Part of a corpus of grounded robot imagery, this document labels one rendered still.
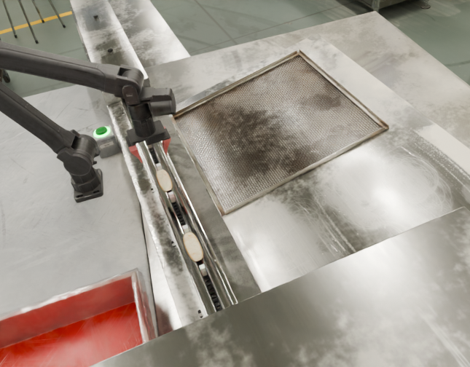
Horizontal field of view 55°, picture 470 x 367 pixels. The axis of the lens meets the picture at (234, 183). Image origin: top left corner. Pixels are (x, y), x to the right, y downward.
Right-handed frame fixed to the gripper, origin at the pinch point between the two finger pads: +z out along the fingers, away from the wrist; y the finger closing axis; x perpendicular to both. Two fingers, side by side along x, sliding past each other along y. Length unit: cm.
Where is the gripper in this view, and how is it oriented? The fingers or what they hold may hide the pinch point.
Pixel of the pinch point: (153, 155)
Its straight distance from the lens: 136.2
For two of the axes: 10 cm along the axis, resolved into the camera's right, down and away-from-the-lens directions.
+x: -3.7, -6.2, 7.0
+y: 9.2, -3.3, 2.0
